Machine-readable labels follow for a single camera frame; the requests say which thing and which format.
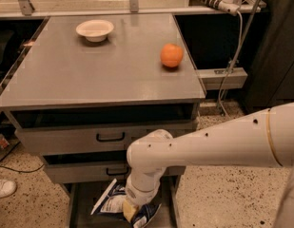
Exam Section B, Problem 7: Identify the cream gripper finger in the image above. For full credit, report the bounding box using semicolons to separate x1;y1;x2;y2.
123;200;139;222

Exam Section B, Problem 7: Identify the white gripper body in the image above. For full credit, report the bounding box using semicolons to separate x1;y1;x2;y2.
126;184;157;206

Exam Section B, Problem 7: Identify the blue chip bag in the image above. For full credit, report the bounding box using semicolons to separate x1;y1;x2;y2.
90;179;161;228

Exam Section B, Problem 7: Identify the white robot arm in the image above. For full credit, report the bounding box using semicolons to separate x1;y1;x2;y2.
123;103;294;228

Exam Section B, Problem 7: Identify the middle grey drawer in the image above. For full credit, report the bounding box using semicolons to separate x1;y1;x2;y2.
41;149;187;184

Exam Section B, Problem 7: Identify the grey drawer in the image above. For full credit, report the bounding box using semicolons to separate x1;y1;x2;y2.
66;177;182;228
41;149;187;184
10;104;198;156

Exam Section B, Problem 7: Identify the bottom grey drawer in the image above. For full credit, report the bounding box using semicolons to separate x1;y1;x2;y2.
66;177;182;228

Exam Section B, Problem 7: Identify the top grey drawer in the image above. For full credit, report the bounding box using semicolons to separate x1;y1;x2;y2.
10;104;198;156

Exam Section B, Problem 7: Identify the grey drawer cabinet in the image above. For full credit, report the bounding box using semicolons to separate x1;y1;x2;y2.
0;13;207;228

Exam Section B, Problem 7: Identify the white sneaker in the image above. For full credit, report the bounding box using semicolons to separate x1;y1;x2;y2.
0;180;16;199

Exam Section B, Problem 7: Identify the grey metal box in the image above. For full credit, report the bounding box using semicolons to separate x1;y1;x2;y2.
197;67;247;90

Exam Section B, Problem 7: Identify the orange fruit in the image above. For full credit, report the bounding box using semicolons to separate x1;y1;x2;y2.
160;44;184;68

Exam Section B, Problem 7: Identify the small red object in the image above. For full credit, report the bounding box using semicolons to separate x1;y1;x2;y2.
0;134;10;149

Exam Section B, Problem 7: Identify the white paper bowl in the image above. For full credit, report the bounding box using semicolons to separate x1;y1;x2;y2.
76;20;114;43

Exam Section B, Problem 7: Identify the dark cabinet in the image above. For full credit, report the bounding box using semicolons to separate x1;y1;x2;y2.
241;0;294;112

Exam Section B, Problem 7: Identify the black floor cable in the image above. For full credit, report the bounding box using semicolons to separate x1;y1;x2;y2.
0;141;46;174

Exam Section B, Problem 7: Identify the white cable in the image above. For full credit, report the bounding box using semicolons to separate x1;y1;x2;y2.
216;9;245;119

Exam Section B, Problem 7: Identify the white spiral hose connector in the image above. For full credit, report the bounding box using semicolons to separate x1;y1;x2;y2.
197;0;240;16

